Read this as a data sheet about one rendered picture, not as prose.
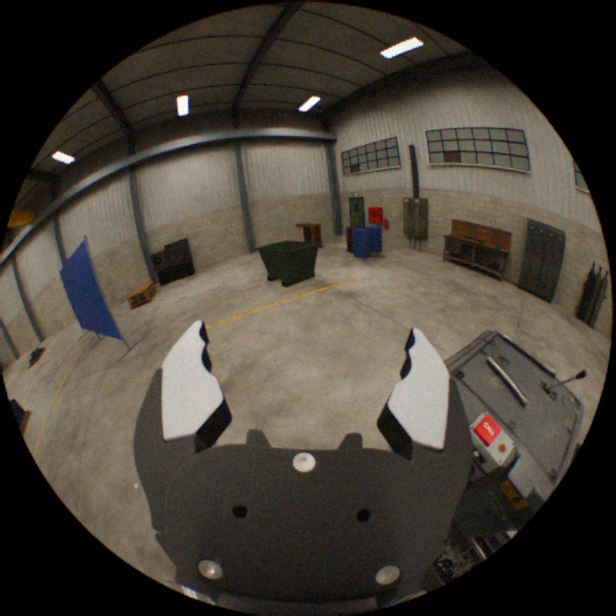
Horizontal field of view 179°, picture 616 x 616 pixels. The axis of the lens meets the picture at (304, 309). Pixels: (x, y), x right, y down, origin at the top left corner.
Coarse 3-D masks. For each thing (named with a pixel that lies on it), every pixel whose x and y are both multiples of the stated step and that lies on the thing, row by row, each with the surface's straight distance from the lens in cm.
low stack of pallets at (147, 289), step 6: (150, 282) 788; (138, 288) 784; (144, 288) 726; (150, 288) 746; (132, 294) 729; (138, 294) 712; (144, 294) 709; (150, 294) 726; (132, 300) 717; (138, 300) 710; (144, 300) 705; (150, 300) 700; (132, 306) 720
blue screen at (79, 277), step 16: (80, 256) 476; (64, 272) 714; (80, 272) 513; (64, 288) 810; (80, 288) 566; (96, 288) 435; (80, 304) 644; (96, 304) 481; (80, 320) 767; (96, 320) 549; (112, 320) 426; (112, 336) 493; (128, 352) 442
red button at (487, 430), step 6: (486, 420) 53; (492, 420) 54; (480, 426) 52; (486, 426) 53; (492, 426) 54; (498, 426) 55; (474, 432) 51; (480, 432) 51; (486, 432) 52; (492, 432) 53; (498, 432) 54; (480, 438) 51; (486, 438) 51; (492, 438) 52; (486, 444) 51
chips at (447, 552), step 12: (444, 540) 120; (456, 540) 126; (444, 552) 125; (456, 552) 129; (468, 552) 129; (432, 564) 125; (444, 564) 124; (456, 564) 129; (468, 564) 136; (444, 576) 128; (456, 576) 130
